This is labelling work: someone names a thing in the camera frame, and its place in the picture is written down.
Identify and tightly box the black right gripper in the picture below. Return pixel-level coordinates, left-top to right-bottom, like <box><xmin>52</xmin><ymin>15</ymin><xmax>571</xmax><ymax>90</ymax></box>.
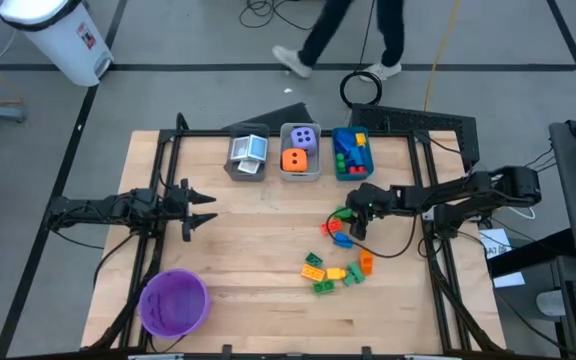
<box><xmin>345</xmin><ymin>182</ymin><xmax>396</xmax><ymax>242</ymax></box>

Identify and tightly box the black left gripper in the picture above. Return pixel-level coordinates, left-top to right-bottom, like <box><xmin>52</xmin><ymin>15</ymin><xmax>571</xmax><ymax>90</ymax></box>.
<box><xmin>161</xmin><ymin>178</ymin><xmax>220</xmax><ymax>243</ymax></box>

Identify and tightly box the large blue toy block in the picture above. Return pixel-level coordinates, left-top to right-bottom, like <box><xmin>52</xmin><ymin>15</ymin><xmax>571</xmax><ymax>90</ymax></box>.
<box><xmin>332</xmin><ymin>231</ymin><xmax>355</xmax><ymax>250</ymax></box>

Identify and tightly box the orange wedge toy block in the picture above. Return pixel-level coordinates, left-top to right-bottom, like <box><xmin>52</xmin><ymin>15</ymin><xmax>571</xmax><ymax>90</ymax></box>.
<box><xmin>358</xmin><ymin>248</ymin><xmax>375</xmax><ymax>277</ymax></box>

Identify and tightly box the long green toy block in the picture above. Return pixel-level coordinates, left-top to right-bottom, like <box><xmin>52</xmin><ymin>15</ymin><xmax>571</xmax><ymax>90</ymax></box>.
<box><xmin>347</xmin><ymin>261</ymin><xmax>367</xmax><ymax>285</ymax></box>

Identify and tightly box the yellow-orange toy block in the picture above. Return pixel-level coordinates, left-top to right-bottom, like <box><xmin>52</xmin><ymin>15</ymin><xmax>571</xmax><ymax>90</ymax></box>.
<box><xmin>300</xmin><ymin>264</ymin><xmax>327</xmax><ymax>283</ymax></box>

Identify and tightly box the grey-backed card deck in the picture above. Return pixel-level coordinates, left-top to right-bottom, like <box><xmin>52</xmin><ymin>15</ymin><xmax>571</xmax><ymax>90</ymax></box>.
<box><xmin>229</xmin><ymin>136</ymin><xmax>252</xmax><ymax>162</ymax></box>
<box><xmin>237</xmin><ymin>159</ymin><xmax>262</xmax><ymax>176</ymax></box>

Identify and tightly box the large green toy block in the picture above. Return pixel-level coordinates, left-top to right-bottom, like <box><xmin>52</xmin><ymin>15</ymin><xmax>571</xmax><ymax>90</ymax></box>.
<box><xmin>312</xmin><ymin>279</ymin><xmax>337</xmax><ymax>296</ymax></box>

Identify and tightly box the thin blue toy block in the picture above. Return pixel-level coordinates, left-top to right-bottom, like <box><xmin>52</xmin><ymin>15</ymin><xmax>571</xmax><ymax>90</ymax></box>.
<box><xmin>349</xmin><ymin>146</ymin><xmax>370</xmax><ymax>169</ymax></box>

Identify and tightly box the teal-backed card deck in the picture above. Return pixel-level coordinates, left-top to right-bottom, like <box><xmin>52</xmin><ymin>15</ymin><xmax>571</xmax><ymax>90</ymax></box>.
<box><xmin>246</xmin><ymin>134</ymin><xmax>270</xmax><ymax>164</ymax></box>

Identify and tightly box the small blue toy block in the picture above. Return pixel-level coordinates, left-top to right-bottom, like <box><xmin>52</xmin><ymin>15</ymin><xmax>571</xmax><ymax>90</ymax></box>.
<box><xmin>335</xmin><ymin>131</ymin><xmax>356</xmax><ymax>153</ymax></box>

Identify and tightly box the orange foam die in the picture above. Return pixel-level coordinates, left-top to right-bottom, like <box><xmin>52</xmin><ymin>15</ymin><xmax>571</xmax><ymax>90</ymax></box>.
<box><xmin>281</xmin><ymin>147</ymin><xmax>309</xmax><ymax>174</ymax></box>

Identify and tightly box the purple foam die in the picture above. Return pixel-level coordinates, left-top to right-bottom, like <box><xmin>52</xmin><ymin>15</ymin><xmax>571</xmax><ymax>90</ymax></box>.
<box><xmin>289</xmin><ymin>125</ymin><xmax>318</xmax><ymax>156</ymax></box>

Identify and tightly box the blue plastic bin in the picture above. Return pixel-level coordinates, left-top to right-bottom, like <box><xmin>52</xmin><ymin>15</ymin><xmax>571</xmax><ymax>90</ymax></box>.
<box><xmin>331</xmin><ymin>126</ymin><xmax>376</xmax><ymax>182</ymax></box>

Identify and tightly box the dark grey plastic bin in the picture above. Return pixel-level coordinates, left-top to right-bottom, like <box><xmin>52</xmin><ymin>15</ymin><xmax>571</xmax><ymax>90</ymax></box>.
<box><xmin>223</xmin><ymin>122</ymin><xmax>271</xmax><ymax>183</ymax></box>

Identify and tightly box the white plastic bin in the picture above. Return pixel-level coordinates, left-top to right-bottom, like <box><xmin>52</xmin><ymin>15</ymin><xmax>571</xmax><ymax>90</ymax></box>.
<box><xmin>278</xmin><ymin>122</ymin><xmax>323</xmax><ymax>183</ymax></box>

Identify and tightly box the purple plastic bucket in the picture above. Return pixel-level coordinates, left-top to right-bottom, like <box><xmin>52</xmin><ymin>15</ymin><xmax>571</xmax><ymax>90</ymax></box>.
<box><xmin>138</xmin><ymin>268</ymin><xmax>213</xmax><ymax>340</ymax></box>

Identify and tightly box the white printed paper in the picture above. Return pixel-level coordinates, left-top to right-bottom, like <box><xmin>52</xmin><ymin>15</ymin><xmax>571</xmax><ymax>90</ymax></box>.
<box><xmin>478</xmin><ymin>228</ymin><xmax>515</xmax><ymax>261</ymax></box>

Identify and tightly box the white paper sheet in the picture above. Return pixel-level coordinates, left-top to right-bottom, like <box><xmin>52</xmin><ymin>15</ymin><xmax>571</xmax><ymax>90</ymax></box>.
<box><xmin>492</xmin><ymin>271</ymin><xmax>527</xmax><ymax>290</ymax></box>

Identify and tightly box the black side desk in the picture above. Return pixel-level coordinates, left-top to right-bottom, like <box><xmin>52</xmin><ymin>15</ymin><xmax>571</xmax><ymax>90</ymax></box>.
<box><xmin>487</xmin><ymin>228</ymin><xmax>576</xmax><ymax>279</ymax></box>

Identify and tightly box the person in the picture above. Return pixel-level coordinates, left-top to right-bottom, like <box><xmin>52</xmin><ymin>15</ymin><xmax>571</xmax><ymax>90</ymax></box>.
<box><xmin>271</xmin><ymin>0</ymin><xmax>405</xmax><ymax>84</ymax></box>

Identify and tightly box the white computer mouse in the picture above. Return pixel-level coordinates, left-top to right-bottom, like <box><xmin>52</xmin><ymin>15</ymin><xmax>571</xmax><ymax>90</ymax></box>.
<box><xmin>535</xmin><ymin>289</ymin><xmax>569</xmax><ymax>319</ymax></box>

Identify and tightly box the white trash can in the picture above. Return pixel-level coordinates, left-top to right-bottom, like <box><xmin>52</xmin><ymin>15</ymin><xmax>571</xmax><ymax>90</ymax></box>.
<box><xmin>0</xmin><ymin>0</ymin><xmax>116</xmax><ymax>88</ymax></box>

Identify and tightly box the black aluminium frame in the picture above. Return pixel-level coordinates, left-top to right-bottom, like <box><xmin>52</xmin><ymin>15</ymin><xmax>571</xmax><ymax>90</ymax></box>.
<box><xmin>87</xmin><ymin>112</ymin><xmax>507</xmax><ymax>352</ymax></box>

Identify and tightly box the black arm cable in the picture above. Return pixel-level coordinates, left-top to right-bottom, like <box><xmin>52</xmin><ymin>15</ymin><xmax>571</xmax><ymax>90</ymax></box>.
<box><xmin>92</xmin><ymin>229</ymin><xmax>142</xmax><ymax>289</ymax></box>

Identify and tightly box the black coiled cable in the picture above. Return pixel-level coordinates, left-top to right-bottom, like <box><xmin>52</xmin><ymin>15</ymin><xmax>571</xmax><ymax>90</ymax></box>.
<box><xmin>338</xmin><ymin>0</ymin><xmax>385</xmax><ymax>108</ymax></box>

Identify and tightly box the yellow cable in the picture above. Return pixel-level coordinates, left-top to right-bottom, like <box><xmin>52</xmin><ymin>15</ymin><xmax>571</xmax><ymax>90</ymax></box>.
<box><xmin>423</xmin><ymin>0</ymin><xmax>462</xmax><ymax>113</ymax></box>

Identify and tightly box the black cable tangle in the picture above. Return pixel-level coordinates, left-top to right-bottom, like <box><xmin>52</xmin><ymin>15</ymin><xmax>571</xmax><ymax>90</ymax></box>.
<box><xmin>238</xmin><ymin>0</ymin><xmax>319</xmax><ymax>31</ymax></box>

